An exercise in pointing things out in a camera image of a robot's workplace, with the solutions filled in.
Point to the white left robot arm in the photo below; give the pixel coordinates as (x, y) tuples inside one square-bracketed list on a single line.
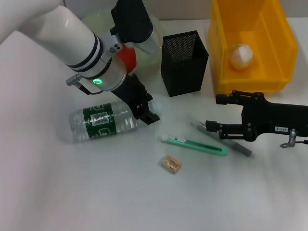
[(60, 36)]

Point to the green utility knife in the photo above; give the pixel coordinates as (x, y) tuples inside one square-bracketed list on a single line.
[(192, 144)]

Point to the translucent green fruit plate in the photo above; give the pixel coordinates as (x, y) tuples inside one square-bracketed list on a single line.
[(149, 62)]

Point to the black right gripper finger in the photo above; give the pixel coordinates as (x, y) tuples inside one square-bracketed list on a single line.
[(237, 98), (228, 132)]

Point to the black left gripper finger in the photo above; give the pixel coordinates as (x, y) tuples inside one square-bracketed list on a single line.
[(147, 98), (145, 115)]

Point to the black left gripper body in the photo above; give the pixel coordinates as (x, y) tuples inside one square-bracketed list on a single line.
[(131, 89)]

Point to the red-orange fruit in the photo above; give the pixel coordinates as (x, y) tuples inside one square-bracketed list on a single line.
[(127, 57)]

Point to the clear green-label water bottle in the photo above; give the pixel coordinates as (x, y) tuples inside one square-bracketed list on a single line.
[(101, 122)]

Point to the yellow plastic bin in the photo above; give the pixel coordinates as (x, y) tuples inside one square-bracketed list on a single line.
[(272, 60)]

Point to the white paper ball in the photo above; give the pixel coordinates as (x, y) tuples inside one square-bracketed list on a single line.
[(241, 57)]

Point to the black mesh pen holder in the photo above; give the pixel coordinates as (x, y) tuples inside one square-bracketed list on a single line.
[(185, 72)]

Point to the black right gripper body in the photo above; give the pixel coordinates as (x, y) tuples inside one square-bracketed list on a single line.
[(272, 120)]

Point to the grey pen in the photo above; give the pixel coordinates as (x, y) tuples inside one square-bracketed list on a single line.
[(240, 149)]

